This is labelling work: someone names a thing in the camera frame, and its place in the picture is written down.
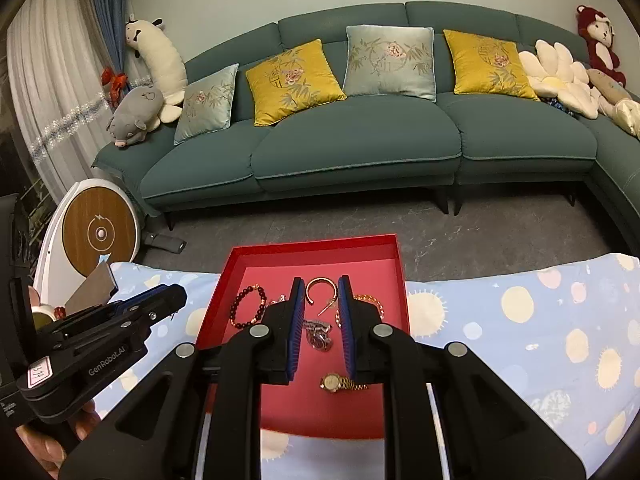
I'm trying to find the brown cloth pouch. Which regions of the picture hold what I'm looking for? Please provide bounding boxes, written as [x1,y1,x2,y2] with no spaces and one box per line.
[64,262,118,316]

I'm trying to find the dark bead bracelet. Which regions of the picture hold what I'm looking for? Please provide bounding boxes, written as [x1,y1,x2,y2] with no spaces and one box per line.
[228,283,268,331]

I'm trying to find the grey pig plush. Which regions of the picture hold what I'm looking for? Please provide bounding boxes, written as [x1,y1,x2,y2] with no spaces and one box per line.
[106,86,164,148]

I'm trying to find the pale blue cushion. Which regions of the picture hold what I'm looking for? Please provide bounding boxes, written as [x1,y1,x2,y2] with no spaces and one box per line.
[343,25,436,102]
[174,63,239,146]

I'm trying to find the white sheer curtain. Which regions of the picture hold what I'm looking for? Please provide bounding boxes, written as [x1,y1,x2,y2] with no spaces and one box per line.
[8,0,112,202]

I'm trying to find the beige small plush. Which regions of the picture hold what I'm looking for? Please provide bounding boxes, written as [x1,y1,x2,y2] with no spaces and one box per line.
[587,68,631,105]

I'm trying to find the white cow plush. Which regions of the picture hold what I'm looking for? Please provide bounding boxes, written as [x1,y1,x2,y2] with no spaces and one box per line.
[125,14,188,124]

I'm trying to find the gold wristwatch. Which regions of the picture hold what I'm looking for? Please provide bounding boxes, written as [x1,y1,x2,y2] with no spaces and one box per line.
[320,373,369,393]

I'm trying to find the red curtain tassel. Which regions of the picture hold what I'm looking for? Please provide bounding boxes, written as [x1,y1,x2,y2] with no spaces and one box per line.
[101,67,128,110]

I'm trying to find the left yellow embroidered cushion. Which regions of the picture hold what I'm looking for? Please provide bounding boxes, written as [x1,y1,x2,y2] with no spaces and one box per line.
[245,39,347,127]

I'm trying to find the person's left hand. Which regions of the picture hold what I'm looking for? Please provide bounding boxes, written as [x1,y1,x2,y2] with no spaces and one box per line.
[15,400,101,479]

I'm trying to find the cream puffy blanket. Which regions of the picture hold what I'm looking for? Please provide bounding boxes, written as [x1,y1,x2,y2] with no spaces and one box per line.
[599,96,640,138]

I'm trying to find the silver blue-dial watch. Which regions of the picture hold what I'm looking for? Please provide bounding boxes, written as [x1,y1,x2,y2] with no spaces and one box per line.
[303,320,333,352]

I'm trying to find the teal sectional sofa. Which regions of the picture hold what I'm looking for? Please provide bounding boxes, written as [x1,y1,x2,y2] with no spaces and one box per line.
[94,1,639,248]

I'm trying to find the centre pale blue cushion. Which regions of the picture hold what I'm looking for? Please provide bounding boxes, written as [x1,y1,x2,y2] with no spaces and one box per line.
[343,25,436,102]

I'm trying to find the blue patterned tablecloth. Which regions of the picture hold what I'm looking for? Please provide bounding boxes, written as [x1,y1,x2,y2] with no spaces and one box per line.
[96,252,639,479]

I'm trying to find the left pale blue cushion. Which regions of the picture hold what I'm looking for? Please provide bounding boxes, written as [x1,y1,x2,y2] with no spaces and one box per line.
[174,63,239,146]

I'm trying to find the white flower cushion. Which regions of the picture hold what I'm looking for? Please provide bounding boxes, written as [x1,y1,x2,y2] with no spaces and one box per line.
[518,39,599,119]

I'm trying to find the yellow embroidered cushion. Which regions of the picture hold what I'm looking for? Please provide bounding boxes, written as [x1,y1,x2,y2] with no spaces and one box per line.
[444,29,538,101]
[245,39,347,127]

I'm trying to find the gold hoop earring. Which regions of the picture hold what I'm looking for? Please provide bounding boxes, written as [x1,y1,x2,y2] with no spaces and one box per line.
[305,276,338,318]

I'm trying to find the right yellow embroidered cushion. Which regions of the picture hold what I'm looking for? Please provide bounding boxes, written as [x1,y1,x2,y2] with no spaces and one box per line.
[444,29,538,101]

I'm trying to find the red jewelry tray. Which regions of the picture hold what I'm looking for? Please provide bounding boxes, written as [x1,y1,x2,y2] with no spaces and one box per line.
[196,234,410,440]

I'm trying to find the round wooden exercise machine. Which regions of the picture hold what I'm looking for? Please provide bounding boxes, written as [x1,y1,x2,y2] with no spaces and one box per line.
[34,178,141,307]

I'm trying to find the red monkey plush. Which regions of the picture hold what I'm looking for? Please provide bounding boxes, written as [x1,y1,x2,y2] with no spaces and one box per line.
[576,6,626,87]

